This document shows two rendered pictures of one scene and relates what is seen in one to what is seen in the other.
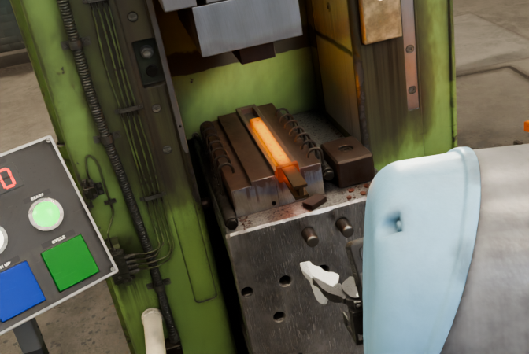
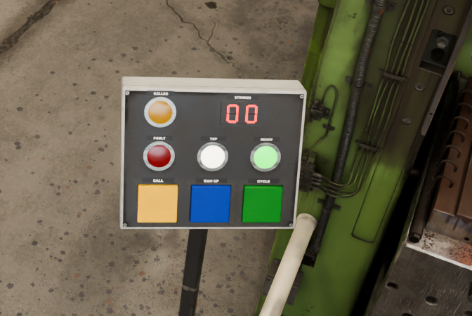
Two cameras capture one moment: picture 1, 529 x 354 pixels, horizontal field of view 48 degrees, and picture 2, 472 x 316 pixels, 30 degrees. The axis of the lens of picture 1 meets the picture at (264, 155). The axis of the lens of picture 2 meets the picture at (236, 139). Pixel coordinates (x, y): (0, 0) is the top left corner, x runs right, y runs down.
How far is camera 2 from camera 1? 0.78 m
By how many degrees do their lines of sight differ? 29
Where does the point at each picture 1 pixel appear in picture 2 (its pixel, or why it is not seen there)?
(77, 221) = (286, 174)
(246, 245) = (415, 259)
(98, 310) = not seen: hidden behind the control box
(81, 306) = not seen: hidden behind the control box
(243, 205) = (437, 224)
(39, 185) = (273, 130)
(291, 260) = (447, 292)
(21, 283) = (218, 201)
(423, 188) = not seen: outside the picture
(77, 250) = (272, 198)
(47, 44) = not seen: outside the picture
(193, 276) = (362, 217)
